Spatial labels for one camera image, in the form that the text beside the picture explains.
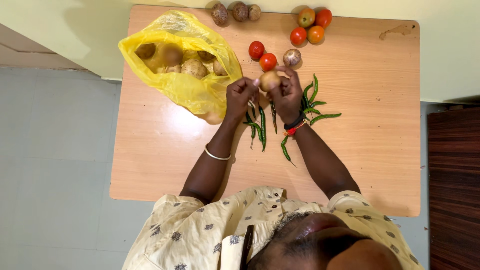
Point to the black wristband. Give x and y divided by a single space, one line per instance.
294 122

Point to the yellow plastic bag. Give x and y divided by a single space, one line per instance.
187 92

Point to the person's left hand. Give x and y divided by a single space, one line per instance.
237 98

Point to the silver bangle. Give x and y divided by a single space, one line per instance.
216 157

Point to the red tomato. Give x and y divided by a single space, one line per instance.
267 62
256 50
298 36
324 18

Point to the small brown potato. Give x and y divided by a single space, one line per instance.
269 80

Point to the cream patterned shirt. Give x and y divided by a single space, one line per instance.
195 232

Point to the person's right hand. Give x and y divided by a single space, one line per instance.
289 98

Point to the greenish orange tomato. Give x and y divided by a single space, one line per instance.
306 17

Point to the scatter of green chillies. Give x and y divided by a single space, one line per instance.
262 125

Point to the heap of potatoes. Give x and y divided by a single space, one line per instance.
193 68

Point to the brown onion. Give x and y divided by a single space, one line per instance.
240 11
291 57
254 12
219 14

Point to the dark wooden cabinet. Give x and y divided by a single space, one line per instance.
454 187

